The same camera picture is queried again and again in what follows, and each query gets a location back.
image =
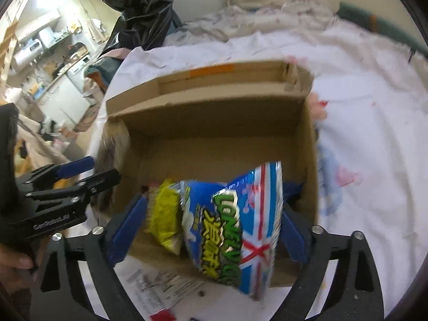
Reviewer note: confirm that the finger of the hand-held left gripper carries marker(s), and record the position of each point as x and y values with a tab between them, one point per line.
75	167
100	179

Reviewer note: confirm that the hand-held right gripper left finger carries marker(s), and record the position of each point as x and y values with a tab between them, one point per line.
128	227

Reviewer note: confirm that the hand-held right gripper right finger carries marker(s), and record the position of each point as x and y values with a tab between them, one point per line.
296	237

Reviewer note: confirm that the yellow green snack packet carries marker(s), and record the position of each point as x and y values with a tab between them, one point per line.
164	217

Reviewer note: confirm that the blue snack bag green lettering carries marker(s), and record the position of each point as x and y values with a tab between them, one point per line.
254	214

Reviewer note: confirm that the brown cardboard box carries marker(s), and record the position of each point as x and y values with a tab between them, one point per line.
214	133

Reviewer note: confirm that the person's left hand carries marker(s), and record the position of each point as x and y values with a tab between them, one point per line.
13	260

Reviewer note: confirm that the beige draped cloth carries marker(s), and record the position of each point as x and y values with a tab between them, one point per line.
40	140

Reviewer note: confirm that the printed paper leaflet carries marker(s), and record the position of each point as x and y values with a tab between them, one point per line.
160	284

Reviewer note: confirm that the white kitchen cabinet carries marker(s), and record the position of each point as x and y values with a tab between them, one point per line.
63	100

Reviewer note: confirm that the pale blue pink packet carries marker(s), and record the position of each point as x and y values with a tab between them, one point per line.
334	174

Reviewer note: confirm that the red snack packet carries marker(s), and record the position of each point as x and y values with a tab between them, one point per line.
164	316

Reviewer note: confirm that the grey orange bag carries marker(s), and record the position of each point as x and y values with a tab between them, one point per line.
100	73

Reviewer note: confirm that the white microwave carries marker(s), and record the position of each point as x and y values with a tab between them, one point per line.
31	45

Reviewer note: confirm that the pink snack packet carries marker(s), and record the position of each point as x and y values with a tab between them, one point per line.
317	107

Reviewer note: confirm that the white bed sheet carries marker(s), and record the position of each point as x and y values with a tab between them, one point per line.
367	123

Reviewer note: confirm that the hanging white towel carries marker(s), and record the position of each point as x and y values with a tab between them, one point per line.
95	30

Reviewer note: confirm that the black plastic bag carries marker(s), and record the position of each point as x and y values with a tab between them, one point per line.
143	6

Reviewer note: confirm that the crumpled blanket and pillow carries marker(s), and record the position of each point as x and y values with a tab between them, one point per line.
250	23

